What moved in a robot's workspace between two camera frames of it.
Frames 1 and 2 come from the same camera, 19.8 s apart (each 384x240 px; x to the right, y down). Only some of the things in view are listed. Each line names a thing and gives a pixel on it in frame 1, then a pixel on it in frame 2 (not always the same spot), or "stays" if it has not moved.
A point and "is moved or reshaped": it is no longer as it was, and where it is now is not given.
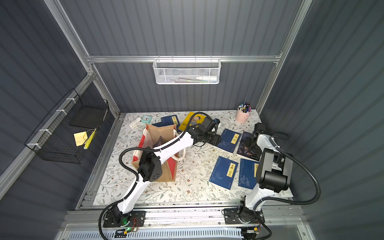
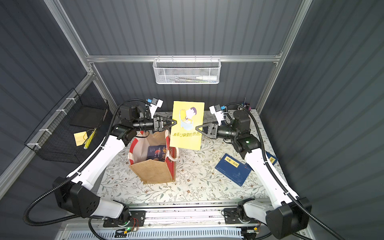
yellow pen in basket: x=90 y=139 stays
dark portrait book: x=247 y=146 is moved or reshaped
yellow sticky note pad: x=80 y=137 stays
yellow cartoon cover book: x=197 y=120 is moved or reshaped
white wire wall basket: x=186 y=71 stays
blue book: x=224 y=172 to x=233 y=169
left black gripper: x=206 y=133 to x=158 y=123
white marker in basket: x=207 y=78 stays
